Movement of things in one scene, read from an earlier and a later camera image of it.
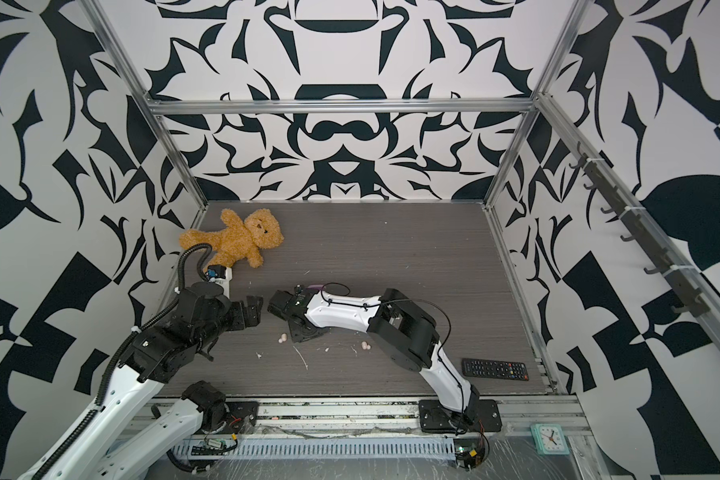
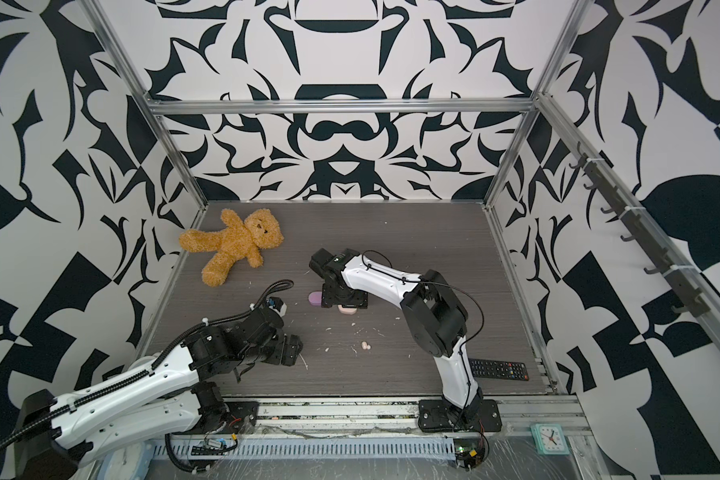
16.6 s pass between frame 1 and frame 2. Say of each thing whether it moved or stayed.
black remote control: stayed
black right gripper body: moved
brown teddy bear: stayed
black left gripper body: moved
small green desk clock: stayed
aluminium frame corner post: stayed
